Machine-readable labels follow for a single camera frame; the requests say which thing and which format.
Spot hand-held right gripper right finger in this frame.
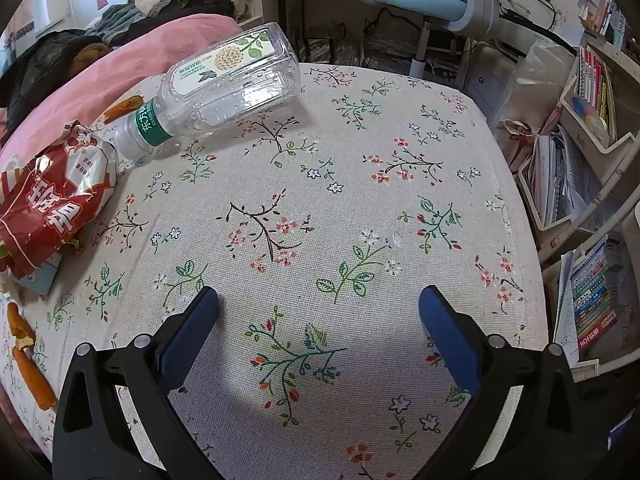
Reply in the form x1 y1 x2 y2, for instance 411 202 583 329
418 285 601 480

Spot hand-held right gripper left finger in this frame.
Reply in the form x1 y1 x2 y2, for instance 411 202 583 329
51 286 226 480

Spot green drink carton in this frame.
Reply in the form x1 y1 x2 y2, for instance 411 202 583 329
20 252 62 295

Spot red snack bag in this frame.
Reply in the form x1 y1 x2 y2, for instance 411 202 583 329
0 120 120 281

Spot long orange peel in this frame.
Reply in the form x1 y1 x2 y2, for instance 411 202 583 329
105 96 143 122
12 346 57 410

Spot small orange peel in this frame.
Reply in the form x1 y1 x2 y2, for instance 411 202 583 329
7 302 36 351

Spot floral tablecloth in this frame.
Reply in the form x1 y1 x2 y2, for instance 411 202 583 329
0 62 549 480

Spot white bin of notebooks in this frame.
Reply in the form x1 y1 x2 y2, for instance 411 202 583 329
517 130 616 231

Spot white bookshelf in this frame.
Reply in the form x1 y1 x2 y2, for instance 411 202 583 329
540 0 640 376

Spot clear plastic water bottle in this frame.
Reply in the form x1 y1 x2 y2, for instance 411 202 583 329
112 22 302 160

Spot white drawer cabinet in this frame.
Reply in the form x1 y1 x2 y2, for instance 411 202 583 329
465 42 531 121

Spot clear plastic bag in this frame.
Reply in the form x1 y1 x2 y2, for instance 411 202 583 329
520 40 576 136

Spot white bin of upright books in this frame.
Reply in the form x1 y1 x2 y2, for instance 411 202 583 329
559 45 636 156

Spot pink blanket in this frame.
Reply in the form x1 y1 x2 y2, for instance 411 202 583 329
0 12 242 161

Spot pile of clothes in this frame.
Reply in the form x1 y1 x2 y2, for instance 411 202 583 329
85 0 251 46

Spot blue and grey office chair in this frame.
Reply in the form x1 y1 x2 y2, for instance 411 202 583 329
356 0 506 81

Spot beige tote bag red straps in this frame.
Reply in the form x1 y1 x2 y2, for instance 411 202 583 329
502 119 543 173

